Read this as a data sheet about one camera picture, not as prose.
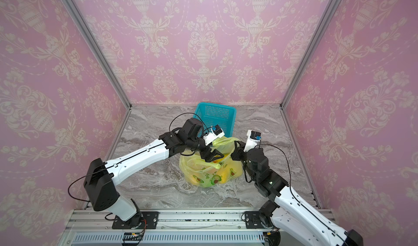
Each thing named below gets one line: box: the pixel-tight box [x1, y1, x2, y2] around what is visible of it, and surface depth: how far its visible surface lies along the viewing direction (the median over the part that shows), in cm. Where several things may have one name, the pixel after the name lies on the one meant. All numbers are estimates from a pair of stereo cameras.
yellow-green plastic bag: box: [179, 136, 244, 188], surface depth 76 cm
